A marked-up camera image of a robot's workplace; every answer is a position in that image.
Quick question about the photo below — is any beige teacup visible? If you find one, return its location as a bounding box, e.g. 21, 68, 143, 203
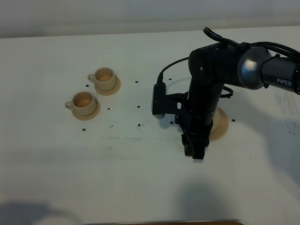
65, 91, 97, 116
87, 67, 117, 91

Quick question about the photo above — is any far beige saucer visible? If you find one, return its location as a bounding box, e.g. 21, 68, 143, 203
94, 77, 121, 96

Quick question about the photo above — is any beige saucer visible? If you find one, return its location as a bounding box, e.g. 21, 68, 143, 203
71, 101, 100, 121
94, 77, 121, 96

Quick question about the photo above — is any round beige teapot coaster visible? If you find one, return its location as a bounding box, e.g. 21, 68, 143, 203
209, 107, 229, 142

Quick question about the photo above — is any beige teapot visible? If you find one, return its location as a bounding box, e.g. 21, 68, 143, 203
210, 107, 220, 133

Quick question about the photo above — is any far beige teacup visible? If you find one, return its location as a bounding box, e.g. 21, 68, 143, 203
87, 67, 117, 91

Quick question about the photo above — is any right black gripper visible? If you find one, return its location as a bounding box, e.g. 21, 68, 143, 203
178, 78, 224, 159

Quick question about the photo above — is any black camera cable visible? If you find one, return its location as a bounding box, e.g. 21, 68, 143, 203
157, 27, 300, 99

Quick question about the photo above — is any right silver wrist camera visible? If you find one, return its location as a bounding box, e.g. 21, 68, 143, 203
151, 83, 188, 120

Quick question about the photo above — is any near beige teacup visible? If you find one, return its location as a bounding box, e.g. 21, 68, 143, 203
65, 91, 97, 116

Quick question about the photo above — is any near beige saucer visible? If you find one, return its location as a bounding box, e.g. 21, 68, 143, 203
71, 101, 100, 121

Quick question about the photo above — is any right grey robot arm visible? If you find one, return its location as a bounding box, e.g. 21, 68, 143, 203
176, 43, 300, 159

